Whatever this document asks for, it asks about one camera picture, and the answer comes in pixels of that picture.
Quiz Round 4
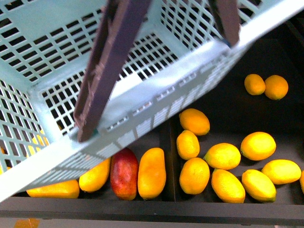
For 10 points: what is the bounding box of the yellow mango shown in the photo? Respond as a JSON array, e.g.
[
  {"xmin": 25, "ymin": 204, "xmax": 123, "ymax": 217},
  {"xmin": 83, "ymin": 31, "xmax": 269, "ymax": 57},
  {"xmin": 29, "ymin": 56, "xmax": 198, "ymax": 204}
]
[
  {"xmin": 138, "ymin": 147, "xmax": 166, "ymax": 200},
  {"xmin": 79, "ymin": 158, "xmax": 111, "ymax": 193},
  {"xmin": 26, "ymin": 180, "xmax": 80, "ymax": 199}
]

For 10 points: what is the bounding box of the yellow lemon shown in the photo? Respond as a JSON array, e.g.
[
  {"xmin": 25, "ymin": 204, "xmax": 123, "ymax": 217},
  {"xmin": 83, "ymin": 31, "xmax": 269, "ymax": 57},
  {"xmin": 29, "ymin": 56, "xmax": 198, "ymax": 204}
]
[
  {"xmin": 176, "ymin": 130, "xmax": 200, "ymax": 160},
  {"xmin": 261, "ymin": 159, "xmax": 302, "ymax": 185},
  {"xmin": 241, "ymin": 169, "xmax": 276, "ymax": 202},
  {"xmin": 179, "ymin": 157, "xmax": 210, "ymax": 195},
  {"xmin": 240, "ymin": 132, "xmax": 276, "ymax": 161},
  {"xmin": 211, "ymin": 169, "xmax": 246, "ymax": 203},
  {"xmin": 179, "ymin": 108, "xmax": 210, "ymax": 136},
  {"xmin": 203, "ymin": 142, "xmax": 241, "ymax": 170}
]

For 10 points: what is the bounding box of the orange lemon back left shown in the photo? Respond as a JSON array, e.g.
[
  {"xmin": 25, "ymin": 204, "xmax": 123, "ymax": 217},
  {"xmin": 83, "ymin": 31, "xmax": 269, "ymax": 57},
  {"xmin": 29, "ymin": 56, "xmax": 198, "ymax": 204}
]
[{"xmin": 244, "ymin": 74, "xmax": 266, "ymax": 95}]

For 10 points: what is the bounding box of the red mango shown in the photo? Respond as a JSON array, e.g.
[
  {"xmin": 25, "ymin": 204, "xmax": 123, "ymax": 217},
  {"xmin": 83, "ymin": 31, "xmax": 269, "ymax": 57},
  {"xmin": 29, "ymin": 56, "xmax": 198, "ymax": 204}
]
[{"xmin": 110, "ymin": 148, "xmax": 139, "ymax": 200}]

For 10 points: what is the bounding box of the orange lemon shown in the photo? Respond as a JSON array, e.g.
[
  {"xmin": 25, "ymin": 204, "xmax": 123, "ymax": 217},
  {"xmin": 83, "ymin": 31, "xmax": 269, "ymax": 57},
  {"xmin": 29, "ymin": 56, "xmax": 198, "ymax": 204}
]
[
  {"xmin": 264, "ymin": 75, "xmax": 289, "ymax": 100},
  {"xmin": 244, "ymin": 74, "xmax": 266, "ymax": 95}
]

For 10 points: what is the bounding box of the yellow mango under basket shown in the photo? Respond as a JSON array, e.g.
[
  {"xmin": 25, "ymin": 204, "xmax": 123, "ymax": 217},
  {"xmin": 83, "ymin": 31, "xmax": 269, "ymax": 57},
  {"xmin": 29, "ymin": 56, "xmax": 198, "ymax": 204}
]
[{"xmin": 79, "ymin": 158, "xmax": 111, "ymax": 193}]

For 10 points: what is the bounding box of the light blue plastic basket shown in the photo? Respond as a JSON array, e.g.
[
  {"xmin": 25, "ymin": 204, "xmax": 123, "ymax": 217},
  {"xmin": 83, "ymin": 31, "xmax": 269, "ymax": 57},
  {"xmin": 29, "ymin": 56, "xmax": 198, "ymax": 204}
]
[{"xmin": 0, "ymin": 0, "xmax": 304, "ymax": 200}]

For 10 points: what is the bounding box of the orange lemon back right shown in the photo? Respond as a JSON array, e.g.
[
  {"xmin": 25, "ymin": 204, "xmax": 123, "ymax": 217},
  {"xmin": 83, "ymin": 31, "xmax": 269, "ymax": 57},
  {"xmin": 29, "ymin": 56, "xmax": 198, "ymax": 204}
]
[{"xmin": 264, "ymin": 75, "xmax": 289, "ymax": 100}]

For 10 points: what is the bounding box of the brown basket handle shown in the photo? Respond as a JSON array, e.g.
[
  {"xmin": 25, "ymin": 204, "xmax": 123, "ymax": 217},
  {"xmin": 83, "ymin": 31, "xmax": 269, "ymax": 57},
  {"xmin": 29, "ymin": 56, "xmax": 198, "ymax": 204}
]
[{"xmin": 70, "ymin": 0, "xmax": 244, "ymax": 143}]

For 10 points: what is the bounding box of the black fruit display shelf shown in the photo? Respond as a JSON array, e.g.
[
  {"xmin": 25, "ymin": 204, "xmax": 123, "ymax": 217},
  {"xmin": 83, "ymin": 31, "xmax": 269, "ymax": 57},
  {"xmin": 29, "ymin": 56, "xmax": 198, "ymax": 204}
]
[{"xmin": 0, "ymin": 14, "xmax": 304, "ymax": 228}]

